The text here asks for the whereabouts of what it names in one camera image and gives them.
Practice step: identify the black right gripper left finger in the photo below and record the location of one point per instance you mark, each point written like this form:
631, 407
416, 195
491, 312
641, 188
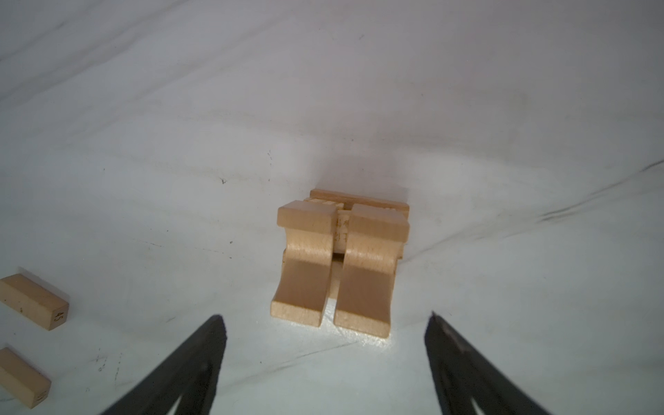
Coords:
185, 381

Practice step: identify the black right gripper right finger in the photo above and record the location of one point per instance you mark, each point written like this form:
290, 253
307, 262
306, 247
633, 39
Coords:
465, 381

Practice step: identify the wood arch block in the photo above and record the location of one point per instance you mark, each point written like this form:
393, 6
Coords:
310, 235
366, 290

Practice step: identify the plain wood block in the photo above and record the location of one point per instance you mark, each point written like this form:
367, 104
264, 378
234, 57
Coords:
22, 381
342, 233
349, 200

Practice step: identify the engraved long wood block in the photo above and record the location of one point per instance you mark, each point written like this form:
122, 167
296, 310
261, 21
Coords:
336, 277

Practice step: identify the numbered long wood block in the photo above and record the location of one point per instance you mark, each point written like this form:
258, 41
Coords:
33, 301

